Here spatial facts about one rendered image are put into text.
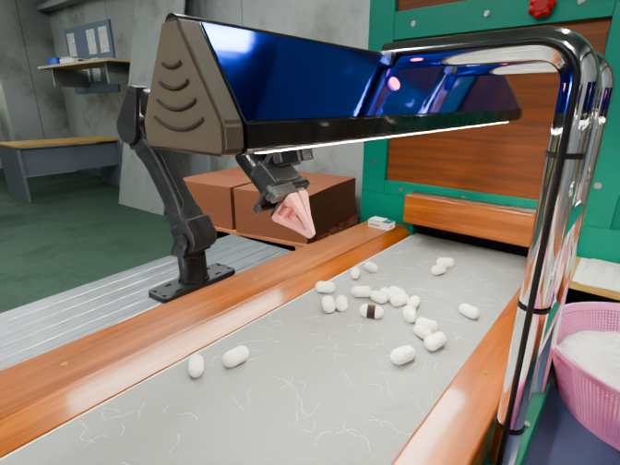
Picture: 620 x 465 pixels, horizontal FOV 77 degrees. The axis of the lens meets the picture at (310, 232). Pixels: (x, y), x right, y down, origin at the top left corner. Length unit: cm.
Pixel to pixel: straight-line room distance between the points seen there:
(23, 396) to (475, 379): 50
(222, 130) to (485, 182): 81
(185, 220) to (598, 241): 83
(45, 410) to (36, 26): 718
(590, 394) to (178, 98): 55
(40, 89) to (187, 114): 721
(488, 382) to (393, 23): 81
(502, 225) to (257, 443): 65
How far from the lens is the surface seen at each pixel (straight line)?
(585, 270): 87
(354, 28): 343
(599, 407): 61
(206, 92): 22
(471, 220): 92
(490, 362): 55
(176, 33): 24
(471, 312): 68
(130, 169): 470
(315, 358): 55
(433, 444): 43
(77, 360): 58
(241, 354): 54
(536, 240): 37
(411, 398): 51
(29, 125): 736
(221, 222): 305
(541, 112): 94
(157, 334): 59
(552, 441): 62
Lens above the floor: 107
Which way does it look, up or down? 18 degrees down
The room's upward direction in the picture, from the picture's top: straight up
